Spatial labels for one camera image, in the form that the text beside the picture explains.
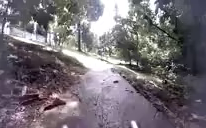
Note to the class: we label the grey concrete path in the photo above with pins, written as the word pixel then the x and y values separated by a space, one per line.
pixel 107 96

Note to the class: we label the row of trees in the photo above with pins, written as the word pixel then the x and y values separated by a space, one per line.
pixel 57 23

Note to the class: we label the robot's own part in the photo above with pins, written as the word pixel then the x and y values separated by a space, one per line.
pixel 64 126
pixel 134 124

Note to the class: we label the leaf-strewn grass verge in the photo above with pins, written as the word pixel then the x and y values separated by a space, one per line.
pixel 164 93

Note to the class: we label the large dark-trunked tree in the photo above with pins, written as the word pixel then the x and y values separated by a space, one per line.
pixel 164 33

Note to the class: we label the leaf-strewn grass slope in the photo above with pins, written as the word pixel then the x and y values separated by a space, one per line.
pixel 27 80

